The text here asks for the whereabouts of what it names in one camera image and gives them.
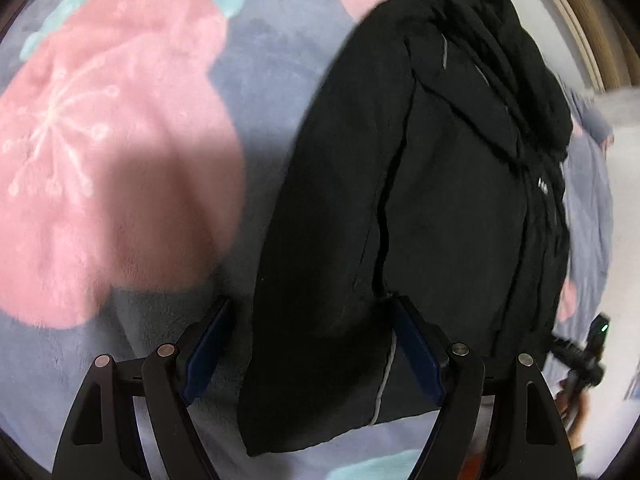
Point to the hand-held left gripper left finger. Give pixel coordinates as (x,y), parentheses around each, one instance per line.
(207,355)

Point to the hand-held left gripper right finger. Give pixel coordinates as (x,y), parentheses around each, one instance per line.
(417,355)

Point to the grey floral blanket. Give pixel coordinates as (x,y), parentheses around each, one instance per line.
(125,135)

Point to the brown striped window blind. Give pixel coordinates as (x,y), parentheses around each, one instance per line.
(580,15)

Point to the black hooded jacket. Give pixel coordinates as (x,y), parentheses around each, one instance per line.
(425,185)

